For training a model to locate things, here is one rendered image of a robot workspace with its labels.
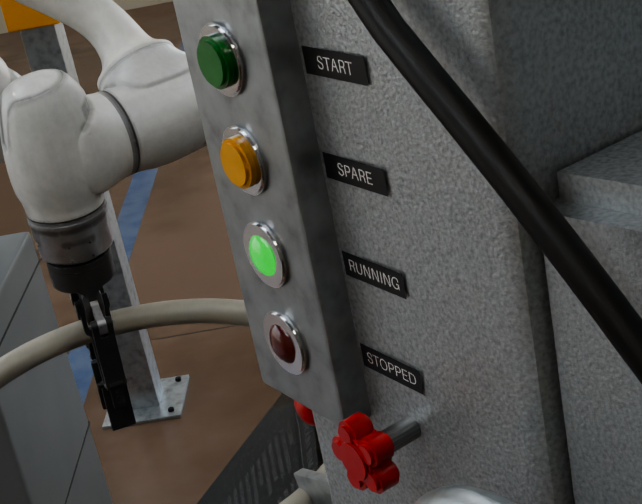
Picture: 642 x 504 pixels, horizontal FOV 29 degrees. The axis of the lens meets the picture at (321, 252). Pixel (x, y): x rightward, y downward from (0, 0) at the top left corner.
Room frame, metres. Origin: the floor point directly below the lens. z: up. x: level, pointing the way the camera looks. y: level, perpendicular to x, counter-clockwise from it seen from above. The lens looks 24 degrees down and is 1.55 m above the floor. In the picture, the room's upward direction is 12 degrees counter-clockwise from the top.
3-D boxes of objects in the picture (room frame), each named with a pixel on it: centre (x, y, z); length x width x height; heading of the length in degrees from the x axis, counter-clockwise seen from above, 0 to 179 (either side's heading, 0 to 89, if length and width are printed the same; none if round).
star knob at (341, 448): (0.52, -0.01, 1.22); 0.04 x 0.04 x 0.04; 31
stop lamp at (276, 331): (0.58, 0.03, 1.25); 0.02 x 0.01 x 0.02; 31
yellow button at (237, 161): (0.58, 0.03, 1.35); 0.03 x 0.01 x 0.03; 31
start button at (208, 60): (0.58, 0.03, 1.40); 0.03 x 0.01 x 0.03; 31
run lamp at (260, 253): (0.58, 0.03, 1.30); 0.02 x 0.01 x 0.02; 31
